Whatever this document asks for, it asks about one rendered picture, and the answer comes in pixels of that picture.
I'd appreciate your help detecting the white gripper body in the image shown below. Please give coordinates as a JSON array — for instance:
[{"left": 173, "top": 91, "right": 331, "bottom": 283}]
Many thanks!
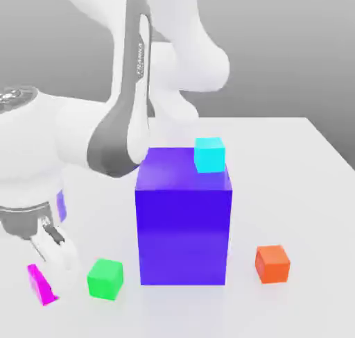
[{"left": 29, "top": 228, "right": 82, "bottom": 294}]

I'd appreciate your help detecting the small magenta cube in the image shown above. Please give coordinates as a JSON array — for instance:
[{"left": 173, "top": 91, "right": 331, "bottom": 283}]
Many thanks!
[{"left": 26, "top": 263, "right": 60, "bottom": 307}]

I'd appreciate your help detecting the small green cube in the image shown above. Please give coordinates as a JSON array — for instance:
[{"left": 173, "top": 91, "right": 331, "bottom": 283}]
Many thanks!
[{"left": 86, "top": 257, "right": 124, "bottom": 301}]

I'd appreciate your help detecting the small cyan cube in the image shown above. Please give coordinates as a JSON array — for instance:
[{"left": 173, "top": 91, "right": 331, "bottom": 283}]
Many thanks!
[{"left": 193, "top": 137, "right": 226, "bottom": 174}]

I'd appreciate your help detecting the small orange cube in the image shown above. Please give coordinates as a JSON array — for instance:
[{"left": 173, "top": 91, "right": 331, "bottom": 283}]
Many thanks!
[{"left": 254, "top": 244, "right": 291, "bottom": 285}]

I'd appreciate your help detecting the large blue box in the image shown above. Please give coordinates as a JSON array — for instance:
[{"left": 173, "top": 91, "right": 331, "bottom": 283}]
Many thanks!
[{"left": 135, "top": 146, "right": 233, "bottom": 287}]

